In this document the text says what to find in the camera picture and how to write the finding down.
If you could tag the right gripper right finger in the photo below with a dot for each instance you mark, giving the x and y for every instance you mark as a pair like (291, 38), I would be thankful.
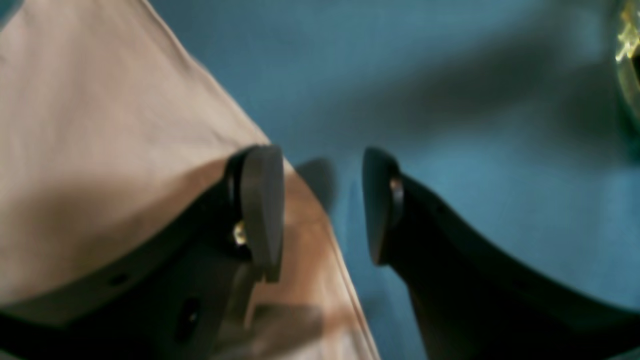
(471, 300)

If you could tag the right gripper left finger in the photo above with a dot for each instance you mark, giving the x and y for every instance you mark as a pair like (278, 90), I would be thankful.
(166, 300)

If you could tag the beige T-shirt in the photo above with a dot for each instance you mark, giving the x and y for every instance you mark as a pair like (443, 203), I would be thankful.
(109, 130)

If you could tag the blue table cloth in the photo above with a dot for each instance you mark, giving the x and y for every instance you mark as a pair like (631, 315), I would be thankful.
(506, 108)

